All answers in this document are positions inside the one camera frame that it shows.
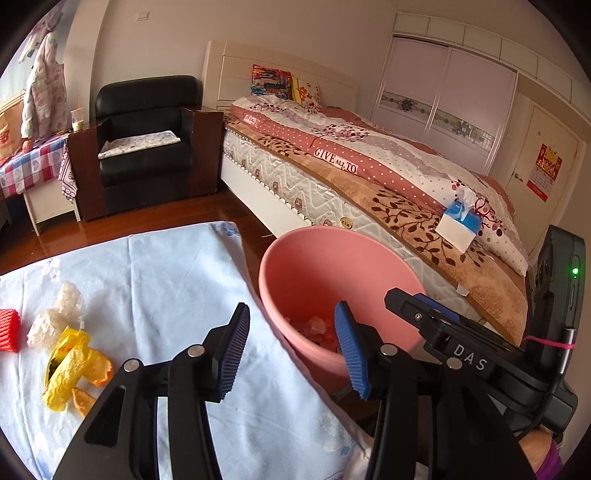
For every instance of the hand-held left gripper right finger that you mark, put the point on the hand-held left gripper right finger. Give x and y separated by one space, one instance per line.
353 355

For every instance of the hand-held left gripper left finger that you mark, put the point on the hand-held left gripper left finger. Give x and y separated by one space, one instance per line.
233 350

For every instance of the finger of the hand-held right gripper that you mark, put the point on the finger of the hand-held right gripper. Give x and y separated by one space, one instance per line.
441 308
411 314

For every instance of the pink white paper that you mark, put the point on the pink white paper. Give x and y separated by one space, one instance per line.
314 330

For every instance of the pink plastic bin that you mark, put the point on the pink plastic bin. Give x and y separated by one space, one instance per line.
314 277

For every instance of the orange peel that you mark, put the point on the orange peel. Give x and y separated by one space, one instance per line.
99 369
83 401

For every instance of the yellow foam net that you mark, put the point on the yellow foam net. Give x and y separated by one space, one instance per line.
69 369

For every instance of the red foam net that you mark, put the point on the red foam net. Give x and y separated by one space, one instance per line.
9 330

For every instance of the blue white tissue box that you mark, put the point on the blue white tissue box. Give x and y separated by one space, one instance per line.
457 228

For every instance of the brown leaf pattern blanket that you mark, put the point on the brown leaf pattern blanket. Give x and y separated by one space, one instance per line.
406 221

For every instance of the blue floral tablecloth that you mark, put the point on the blue floral tablecloth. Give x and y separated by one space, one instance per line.
161 286

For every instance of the pink white patterned quilt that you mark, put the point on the pink white patterned quilt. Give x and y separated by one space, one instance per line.
392 157

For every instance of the translucent white foam net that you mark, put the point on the translucent white foam net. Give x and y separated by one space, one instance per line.
69 300

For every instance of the white bed with mattress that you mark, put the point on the white bed with mattress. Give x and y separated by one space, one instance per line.
277 184

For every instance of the clear crumpled plastic wrap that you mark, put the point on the clear crumpled plastic wrap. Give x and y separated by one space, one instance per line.
44 330

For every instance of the white door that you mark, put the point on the white door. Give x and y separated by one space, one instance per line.
549 129

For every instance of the white floral seat cushion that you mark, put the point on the white floral seat cushion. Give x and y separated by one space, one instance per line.
138 143

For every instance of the white sliding door wardrobe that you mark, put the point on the white sliding door wardrobe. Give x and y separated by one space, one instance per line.
443 78

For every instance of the white low table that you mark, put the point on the white low table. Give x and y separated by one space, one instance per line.
51 207

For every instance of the white pillow with orange flowers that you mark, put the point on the white pillow with orange flowers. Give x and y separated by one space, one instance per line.
308 93

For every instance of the black leather armchair wooden arms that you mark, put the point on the black leather armchair wooden arms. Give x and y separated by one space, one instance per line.
143 106

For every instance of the colourful printed pillow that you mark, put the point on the colourful printed pillow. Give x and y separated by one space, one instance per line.
271 82

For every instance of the checked tablecloth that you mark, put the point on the checked tablecloth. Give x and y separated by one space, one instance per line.
37 161

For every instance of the plastic cup with drink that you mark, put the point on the plastic cup with drink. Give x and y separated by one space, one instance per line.
77 121

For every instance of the round orange fruit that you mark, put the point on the round orange fruit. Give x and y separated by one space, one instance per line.
26 146

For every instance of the brown paper bag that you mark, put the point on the brown paper bag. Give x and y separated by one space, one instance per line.
9 131

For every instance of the floral padded coat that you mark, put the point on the floral padded coat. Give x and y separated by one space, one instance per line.
41 87

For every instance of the pink hat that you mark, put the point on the pink hat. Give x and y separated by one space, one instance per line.
44 27

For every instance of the red wall calendar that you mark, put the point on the red wall calendar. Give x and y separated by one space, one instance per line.
545 170

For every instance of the white wall switch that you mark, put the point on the white wall switch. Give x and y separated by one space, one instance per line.
143 16

